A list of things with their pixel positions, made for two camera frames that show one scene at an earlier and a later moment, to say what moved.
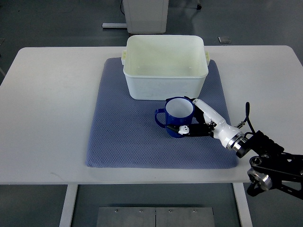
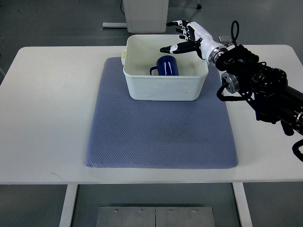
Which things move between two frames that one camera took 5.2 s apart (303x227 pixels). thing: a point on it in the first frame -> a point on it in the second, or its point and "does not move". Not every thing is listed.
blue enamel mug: [178, 110] -> [166, 65]
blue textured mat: [123, 132] does not move
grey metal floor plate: [155, 217] does not move
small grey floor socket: [225, 39] does not move
